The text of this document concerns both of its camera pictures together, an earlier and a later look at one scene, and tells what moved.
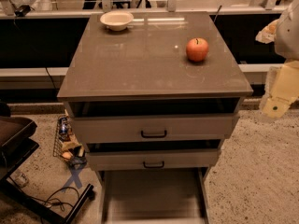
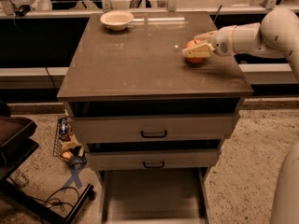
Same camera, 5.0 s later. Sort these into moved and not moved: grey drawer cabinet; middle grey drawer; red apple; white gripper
Moved: white gripper
Not moved: grey drawer cabinet; middle grey drawer; red apple
